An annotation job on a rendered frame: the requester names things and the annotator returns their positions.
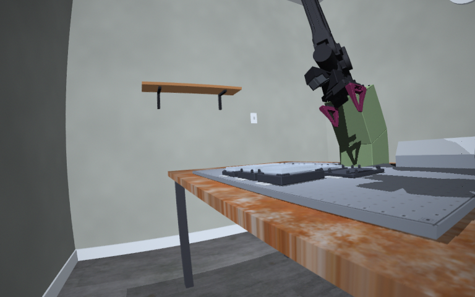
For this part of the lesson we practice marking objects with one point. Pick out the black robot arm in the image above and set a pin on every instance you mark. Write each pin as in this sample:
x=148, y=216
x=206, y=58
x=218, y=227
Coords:
x=332, y=59

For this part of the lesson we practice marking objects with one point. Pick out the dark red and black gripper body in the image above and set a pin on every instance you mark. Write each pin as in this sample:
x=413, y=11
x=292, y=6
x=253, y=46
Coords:
x=338, y=94

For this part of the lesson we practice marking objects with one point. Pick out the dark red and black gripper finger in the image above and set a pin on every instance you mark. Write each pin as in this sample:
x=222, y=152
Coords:
x=326, y=109
x=354, y=89

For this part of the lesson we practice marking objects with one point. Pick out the grey button panel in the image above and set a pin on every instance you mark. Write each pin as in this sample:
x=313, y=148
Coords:
x=437, y=153

